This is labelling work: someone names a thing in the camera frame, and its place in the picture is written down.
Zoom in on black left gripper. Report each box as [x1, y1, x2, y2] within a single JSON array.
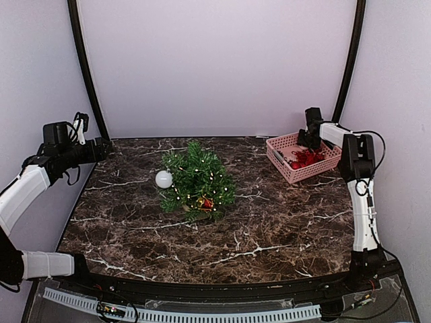
[[59, 137, 112, 169]]

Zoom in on white ball ornament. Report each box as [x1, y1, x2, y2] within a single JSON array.
[[155, 170, 173, 189]]

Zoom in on small green christmas tree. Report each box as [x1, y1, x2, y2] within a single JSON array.
[[160, 141, 236, 221]]

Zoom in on white fairy light string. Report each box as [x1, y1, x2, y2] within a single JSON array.
[[162, 151, 233, 219]]

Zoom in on red gold drum ornament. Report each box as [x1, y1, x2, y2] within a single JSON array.
[[196, 195, 214, 212]]

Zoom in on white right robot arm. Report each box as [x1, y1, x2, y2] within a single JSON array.
[[298, 107, 384, 292]]

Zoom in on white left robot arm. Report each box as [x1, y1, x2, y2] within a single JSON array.
[[1, 119, 112, 293]]

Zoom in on red ornaments in basket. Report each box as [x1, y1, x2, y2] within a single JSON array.
[[288, 149, 325, 170]]

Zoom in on pink plastic basket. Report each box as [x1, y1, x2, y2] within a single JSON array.
[[266, 133, 341, 184]]

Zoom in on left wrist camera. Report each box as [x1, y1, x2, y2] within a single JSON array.
[[71, 112, 89, 145]]

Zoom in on white perforated cable tray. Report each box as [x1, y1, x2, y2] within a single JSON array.
[[42, 287, 322, 322]]

